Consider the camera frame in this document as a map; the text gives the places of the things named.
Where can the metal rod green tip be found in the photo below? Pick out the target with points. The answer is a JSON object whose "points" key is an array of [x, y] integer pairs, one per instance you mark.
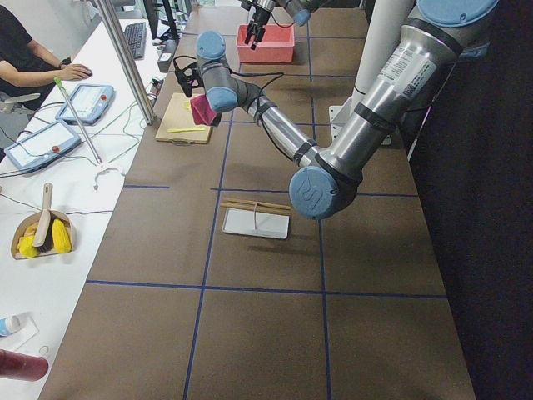
{"points": [[70, 106]]}

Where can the black keyboard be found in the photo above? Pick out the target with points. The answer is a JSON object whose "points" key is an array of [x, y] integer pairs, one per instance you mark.
{"points": [[135, 35]]}

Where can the beige dustpan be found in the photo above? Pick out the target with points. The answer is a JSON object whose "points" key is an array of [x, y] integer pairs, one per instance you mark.
{"points": [[22, 248]]}

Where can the beige hand brush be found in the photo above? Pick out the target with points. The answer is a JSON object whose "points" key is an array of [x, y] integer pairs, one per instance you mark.
{"points": [[41, 241]]}

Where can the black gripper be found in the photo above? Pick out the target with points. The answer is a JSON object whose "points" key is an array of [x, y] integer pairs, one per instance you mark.
{"points": [[262, 7]]}

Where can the seated person black shirt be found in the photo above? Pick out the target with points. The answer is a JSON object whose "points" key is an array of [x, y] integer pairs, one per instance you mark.
{"points": [[27, 67]]}

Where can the white blue tube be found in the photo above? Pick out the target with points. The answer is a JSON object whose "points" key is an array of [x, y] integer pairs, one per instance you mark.
{"points": [[9, 325]]}

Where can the yellow plastic knife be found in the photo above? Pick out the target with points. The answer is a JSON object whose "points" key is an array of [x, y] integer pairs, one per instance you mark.
{"points": [[185, 129]]}

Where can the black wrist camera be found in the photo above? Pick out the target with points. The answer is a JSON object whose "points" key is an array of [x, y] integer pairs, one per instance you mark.
{"points": [[188, 78]]}

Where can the yellow corn toy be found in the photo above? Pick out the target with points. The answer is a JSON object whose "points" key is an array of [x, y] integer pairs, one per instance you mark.
{"points": [[60, 237]]}

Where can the wooden cloth rack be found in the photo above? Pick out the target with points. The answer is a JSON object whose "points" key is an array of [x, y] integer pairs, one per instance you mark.
{"points": [[256, 207]]}

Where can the pink plastic bin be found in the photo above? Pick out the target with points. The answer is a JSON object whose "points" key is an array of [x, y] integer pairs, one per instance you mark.
{"points": [[277, 45]]}

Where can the magenta cleaning cloth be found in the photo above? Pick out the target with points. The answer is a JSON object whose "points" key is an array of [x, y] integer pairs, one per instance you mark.
{"points": [[202, 114]]}

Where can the teach pendant far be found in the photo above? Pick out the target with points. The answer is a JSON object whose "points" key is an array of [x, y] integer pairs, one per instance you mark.
{"points": [[91, 101]]}

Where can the wooden cutting board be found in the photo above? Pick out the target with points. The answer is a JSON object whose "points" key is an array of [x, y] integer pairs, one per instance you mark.
{"points": [[178, 115]]}

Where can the teach pendant near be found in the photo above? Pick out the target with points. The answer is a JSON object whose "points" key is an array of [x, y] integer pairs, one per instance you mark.
{"points": [[42, 147]]}

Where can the teach pendant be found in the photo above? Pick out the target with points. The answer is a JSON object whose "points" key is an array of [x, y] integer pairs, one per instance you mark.
{"points": [[91, 101], [42, 147]]}

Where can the person hand on mouse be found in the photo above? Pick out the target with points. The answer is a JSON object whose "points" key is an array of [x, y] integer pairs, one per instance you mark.
{"points": [[73, 72]]}

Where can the dark red bottle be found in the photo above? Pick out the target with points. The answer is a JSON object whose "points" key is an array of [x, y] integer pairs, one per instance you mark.
{"points": [[15, 365]]}

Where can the white rectangular tray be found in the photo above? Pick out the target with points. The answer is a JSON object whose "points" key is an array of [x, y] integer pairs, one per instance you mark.
{"points": [[237, 221]]}

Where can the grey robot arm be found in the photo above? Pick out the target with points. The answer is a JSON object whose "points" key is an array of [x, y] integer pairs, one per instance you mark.
{"points": [[299, 10], [433, 34]]}

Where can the white camera pole mount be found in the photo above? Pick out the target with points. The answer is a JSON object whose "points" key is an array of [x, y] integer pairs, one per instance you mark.
{"points": [[385, 18]]}

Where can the aluminium frame post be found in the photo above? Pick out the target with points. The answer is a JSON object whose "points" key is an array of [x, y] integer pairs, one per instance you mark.
{"points": [[119, 42]]}

